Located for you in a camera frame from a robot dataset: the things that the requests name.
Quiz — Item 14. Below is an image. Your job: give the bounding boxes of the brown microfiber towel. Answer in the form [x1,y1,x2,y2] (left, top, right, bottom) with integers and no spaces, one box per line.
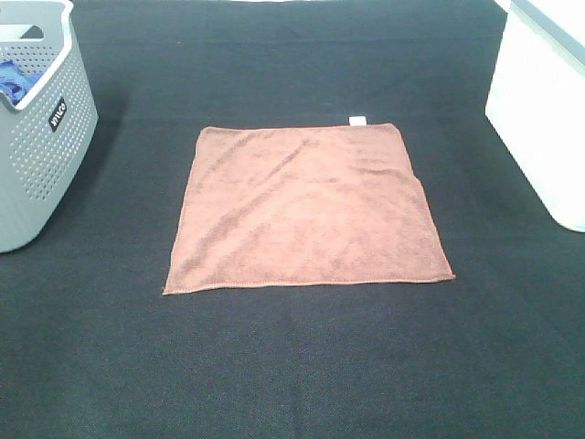
[164,123,454,295]

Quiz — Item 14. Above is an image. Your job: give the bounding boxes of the grey perforated laundry basket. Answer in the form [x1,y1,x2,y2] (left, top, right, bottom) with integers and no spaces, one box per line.
[1,1,99,252]

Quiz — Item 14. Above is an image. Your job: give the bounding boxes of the white plastic bin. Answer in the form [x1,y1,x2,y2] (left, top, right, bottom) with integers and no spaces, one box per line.
[485,1,584,232]

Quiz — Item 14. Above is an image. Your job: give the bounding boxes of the blue cloth in basket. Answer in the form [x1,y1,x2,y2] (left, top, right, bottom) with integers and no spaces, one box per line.
[1,59,44,112]

